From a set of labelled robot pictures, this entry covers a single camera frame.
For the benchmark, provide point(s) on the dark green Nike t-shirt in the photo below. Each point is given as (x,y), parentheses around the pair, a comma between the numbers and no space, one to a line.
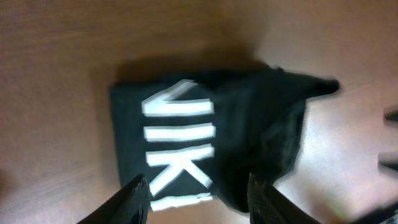
(198,136)

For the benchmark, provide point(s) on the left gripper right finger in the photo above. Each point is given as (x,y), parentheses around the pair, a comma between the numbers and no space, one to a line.
(268,206)

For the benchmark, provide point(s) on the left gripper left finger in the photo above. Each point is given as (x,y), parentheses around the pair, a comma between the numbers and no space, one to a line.
(130,205)

